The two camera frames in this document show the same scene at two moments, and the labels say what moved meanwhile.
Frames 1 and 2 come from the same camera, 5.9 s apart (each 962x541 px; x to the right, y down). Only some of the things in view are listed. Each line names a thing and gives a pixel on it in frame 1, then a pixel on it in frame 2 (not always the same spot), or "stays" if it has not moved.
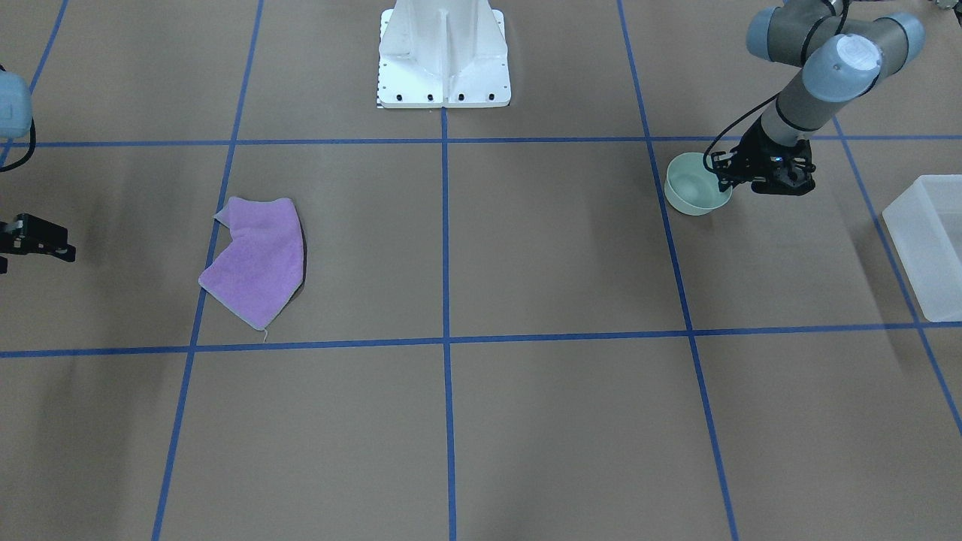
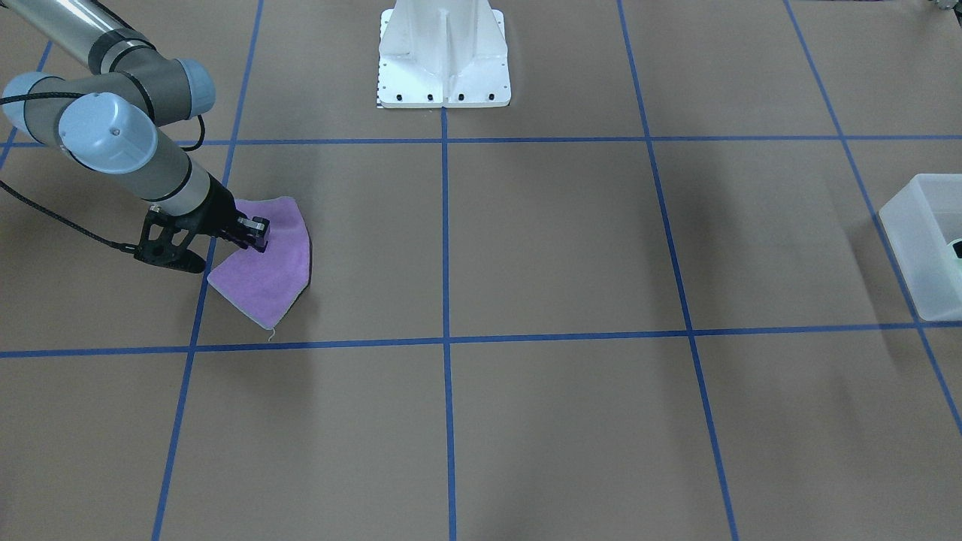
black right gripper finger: (28, 234) → (252, 232)
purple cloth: (258, 275) stays
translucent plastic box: (924, 224) stays
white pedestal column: (437, 53) stays
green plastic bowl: (692, 188) → (957, 246)
